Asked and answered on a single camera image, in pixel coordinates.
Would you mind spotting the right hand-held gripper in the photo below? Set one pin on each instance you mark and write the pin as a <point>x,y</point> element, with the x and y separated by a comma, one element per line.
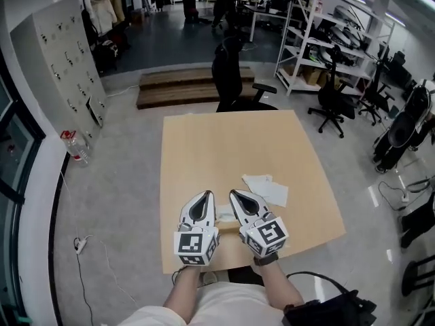
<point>268,234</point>

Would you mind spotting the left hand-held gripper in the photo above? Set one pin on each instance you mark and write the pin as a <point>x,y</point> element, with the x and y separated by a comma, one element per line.
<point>193,244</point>

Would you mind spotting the person's right forearm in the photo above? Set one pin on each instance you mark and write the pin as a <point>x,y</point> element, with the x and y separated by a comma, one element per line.
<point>277,284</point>

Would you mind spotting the person's left forearm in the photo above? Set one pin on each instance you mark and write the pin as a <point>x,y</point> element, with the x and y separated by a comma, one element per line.
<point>183,290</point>

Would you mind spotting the small cardboard box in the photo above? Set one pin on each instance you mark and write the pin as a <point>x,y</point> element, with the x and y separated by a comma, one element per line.
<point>228,228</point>

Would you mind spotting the black wrist band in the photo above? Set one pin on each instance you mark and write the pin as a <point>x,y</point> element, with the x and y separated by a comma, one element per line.
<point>266,260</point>

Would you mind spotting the light wooden table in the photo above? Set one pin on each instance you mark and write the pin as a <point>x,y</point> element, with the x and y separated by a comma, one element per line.
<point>231,148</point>

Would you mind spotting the person's white shoe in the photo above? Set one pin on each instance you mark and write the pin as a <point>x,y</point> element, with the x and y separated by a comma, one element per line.
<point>208,278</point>

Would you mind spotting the person's white clothing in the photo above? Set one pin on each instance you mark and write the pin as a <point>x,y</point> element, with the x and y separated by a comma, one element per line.
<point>217,307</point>

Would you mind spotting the white power strip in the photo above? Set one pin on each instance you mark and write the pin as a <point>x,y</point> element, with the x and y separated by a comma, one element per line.
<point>81,244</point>
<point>405,197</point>

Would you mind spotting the dark wooden steps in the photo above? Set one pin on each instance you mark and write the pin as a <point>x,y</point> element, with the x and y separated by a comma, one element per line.
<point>183,87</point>

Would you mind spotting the black office chair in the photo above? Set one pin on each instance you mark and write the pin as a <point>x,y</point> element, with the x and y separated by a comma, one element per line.
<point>334,97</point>
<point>231,76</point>
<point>377,90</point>

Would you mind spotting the black body-worn device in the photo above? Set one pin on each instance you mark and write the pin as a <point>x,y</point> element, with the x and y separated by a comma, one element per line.
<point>326,312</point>

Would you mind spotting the clear plastic water jug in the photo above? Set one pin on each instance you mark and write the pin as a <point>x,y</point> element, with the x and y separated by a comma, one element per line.
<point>78,149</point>

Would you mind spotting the white shelf rack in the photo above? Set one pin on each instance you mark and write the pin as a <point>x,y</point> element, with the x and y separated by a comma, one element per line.
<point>326,46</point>

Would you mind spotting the grey locker cabinet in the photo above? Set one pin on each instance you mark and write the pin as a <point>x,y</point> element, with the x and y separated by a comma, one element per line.
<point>61,66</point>

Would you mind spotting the clothes rack with coats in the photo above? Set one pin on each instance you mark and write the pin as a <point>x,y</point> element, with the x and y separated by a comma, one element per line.
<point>105,15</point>

